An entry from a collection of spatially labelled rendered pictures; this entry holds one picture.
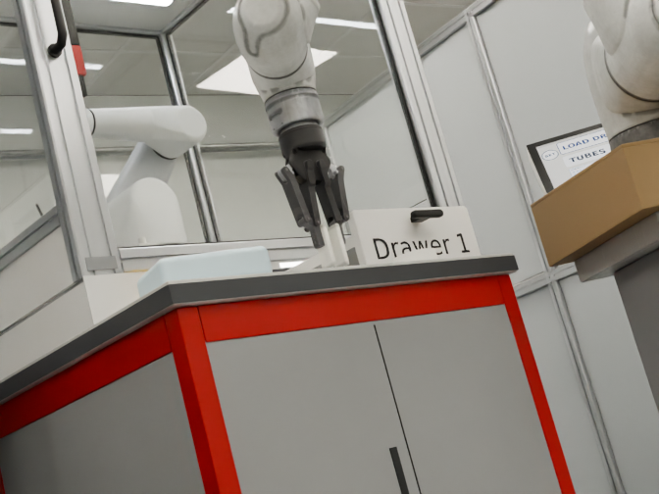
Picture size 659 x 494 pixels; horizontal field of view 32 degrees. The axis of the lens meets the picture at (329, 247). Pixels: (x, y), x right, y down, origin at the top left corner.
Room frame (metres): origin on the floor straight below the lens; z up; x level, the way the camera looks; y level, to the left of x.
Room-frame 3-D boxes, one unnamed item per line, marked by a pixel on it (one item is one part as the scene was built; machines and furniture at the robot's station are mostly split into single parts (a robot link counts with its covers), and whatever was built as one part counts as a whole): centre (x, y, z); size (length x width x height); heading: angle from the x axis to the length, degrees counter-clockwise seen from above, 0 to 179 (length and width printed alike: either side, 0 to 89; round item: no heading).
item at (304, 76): (1.77, 0.00, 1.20); 0.13 x 0.11 x 0.16; 179
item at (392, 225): (1.95, -0.15, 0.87); 0.29 x 0.02 x 0.11; 133
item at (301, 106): (1.79, 0.00, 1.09); 0.09 x 0.09 x 0.06
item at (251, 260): (1.40, 0.16, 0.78); 0.15 x 0.10 x 0.04; 121
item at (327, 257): (1.78, 0.01, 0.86); 0.03 x 0.01 x 0.07; 41
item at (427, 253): (1.71, -0.12, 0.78); 0.07 x 0.07 x 0.04
